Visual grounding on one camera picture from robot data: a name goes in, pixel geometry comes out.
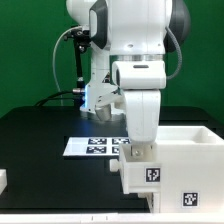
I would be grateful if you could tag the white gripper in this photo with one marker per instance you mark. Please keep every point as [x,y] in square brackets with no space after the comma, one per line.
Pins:
[142,109]

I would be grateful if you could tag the white drawer tray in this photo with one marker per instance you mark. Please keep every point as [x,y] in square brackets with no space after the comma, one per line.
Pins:
[138,174]

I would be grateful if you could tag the white drawer cabinet box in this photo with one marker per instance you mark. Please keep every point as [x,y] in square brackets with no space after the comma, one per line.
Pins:
[189,168]

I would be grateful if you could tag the white drawer with knob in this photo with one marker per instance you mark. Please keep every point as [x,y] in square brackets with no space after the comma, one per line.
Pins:
[153,200]

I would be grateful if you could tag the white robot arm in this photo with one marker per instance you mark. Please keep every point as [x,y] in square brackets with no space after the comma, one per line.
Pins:
[129,39]

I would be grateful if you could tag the white fiducial marker sheet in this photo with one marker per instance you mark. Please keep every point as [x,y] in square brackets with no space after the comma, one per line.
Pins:
[94,146]

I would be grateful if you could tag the white L-shaped corner fence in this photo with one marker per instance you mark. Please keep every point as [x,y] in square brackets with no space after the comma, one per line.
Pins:
[113,218]

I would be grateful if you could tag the white block at left edge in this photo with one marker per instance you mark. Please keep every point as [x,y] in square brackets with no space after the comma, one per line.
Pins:
[3,180]

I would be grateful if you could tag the black camera on stand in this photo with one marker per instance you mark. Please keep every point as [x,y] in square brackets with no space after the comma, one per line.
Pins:
[81,42]

